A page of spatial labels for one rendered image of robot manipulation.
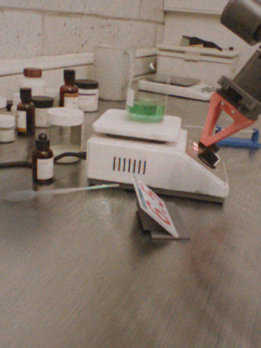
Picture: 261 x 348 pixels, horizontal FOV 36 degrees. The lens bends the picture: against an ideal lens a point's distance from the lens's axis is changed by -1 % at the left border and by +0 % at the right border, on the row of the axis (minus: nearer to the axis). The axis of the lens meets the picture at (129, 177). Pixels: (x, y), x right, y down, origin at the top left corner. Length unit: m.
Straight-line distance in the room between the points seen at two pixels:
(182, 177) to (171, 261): 0.16
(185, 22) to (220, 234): 1.61
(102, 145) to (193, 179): 0.13
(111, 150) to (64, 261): 0.20
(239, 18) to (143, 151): 0.23
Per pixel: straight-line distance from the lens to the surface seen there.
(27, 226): 0.46
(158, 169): 0.54
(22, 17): 1.06
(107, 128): 0.54
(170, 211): 0.51
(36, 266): 0.40
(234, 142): 0.85
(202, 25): 2.00
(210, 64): 1.59
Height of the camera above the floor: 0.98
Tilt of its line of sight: 22 degrees down
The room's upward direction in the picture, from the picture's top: 5 degrees clockwise
